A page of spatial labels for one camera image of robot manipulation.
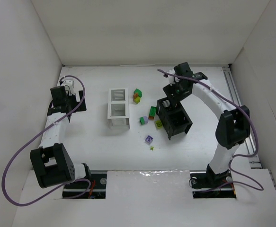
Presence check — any long green lego brick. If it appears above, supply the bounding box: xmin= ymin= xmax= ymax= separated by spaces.
xmin=149 ymin=106 xmax=156 ymax=117

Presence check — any green lego cube top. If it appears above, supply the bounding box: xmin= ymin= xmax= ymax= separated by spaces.
xmin=134 ymin=88 xmax=142 ymax=97

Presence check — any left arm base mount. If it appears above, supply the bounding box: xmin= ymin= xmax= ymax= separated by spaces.
xmin=62 ymin=171 xmax=107 ymax=200

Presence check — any white two-cell container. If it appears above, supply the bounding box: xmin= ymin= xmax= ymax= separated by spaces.
xmin=107 ymin=88 xmax=130 ymax=129

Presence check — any yellow-green lego brick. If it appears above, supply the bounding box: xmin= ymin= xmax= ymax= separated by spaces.
xmin=134 ymin=96 xmax=141 ymax=104

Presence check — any purple lego square brick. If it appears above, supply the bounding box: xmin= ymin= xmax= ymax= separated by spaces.
xmin=145 ymin=135 xmax=153 ymax=145

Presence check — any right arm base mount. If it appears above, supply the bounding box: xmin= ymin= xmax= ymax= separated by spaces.
xmin=188 ymin=171 xmax=236 ymax=199

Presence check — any lime lego square brick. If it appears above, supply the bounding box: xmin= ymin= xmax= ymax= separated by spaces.
xmin=154 ymin=120 xmax=163 ymax=129

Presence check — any aluminium rail right side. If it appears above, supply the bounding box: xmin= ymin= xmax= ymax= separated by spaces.
xmin=222 ymin=66 xmax=262 ymax=169

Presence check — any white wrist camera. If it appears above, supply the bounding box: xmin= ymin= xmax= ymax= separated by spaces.
xmin=61 ymin=79 xmax=75 ymax=96
xmin=163 ymin=69 xmax=180 ymax=86

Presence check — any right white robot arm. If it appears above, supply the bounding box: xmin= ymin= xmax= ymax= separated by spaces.
xmin=156 ymin=62 xmax=250 ymax=190

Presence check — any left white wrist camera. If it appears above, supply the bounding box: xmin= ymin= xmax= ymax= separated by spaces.
xmin=61 ymin=79 xmax=75 ymax=96

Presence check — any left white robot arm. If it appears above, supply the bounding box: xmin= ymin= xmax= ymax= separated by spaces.
xmin=30 ymin=85 xmax=91 ymax=188

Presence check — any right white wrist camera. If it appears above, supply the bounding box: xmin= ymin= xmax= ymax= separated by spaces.
xmin=163 ymin=69 xmax=180 ymax=86

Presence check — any white foam front board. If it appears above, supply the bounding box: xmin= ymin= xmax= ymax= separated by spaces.
xmin=13 ymin=169 xmax=276 ymax=227

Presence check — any black two-cell container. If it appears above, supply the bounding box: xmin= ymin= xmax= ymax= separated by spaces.
xmin=156 ymin=97 xmax=193 ymax=140

